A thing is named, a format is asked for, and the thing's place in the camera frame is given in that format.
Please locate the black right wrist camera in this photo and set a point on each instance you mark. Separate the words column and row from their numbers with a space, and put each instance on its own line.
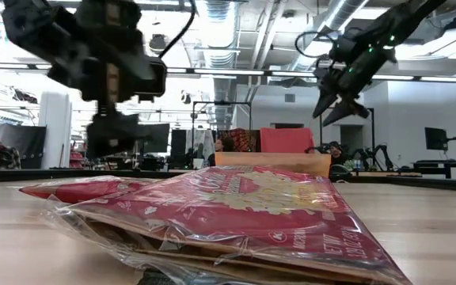
column 344, row 47

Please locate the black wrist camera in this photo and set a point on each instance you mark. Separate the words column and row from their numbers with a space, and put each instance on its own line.
column 153, row 77
column 344, row 47

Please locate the long white light bar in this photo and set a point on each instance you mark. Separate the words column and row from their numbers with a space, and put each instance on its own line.
column 228, row 71

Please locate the black computer tower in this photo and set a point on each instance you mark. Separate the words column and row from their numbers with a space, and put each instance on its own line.
column 178, row 144

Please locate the black ceiling dome device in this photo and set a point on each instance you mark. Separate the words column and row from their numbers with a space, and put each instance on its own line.
column 158, row 42

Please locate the orange-red chair back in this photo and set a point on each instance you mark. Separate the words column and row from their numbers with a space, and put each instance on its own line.
column 287, row 140

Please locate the black background robot arm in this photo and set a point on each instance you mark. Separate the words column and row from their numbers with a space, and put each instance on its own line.
column 382, row 152

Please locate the black rig frame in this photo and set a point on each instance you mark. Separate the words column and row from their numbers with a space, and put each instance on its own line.
column 372, row 130
column 220, row 103

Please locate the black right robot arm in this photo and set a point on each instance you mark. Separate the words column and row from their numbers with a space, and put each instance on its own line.
column 410, row 16

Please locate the black computer monitor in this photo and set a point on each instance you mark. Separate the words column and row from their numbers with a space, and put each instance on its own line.
column 158, row 138

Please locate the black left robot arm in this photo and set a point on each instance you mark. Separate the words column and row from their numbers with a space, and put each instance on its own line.
column 30, row 23

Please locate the small black monitor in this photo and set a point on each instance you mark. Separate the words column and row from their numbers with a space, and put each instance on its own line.
column 435, row 138

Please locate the silver ventilation duct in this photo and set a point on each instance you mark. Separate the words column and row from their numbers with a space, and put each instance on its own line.
column 220, row 59
column 339, row 12

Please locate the black desk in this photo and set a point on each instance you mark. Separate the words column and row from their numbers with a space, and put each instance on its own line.
column 445, row 166

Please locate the large red popcorn bag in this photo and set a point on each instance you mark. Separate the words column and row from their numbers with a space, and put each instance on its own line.
column 251, row 210

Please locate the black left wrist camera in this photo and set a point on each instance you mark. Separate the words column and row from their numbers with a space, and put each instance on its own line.
column 153, row 77

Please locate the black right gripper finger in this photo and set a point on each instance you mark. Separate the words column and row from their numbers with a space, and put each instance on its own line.
column 350, row 109
column 326, row 101

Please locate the cardboard box with red lining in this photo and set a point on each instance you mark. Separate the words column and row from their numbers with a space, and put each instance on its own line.
column 291, row 162

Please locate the dark grey partition panel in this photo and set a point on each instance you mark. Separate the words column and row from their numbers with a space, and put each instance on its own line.
column 26, row 142

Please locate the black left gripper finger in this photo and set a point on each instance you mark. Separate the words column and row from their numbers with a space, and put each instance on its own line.
column 109, row 14
column 115, row 134

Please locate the red patterned cloth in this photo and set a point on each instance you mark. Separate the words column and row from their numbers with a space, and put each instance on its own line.
column 245, row 138

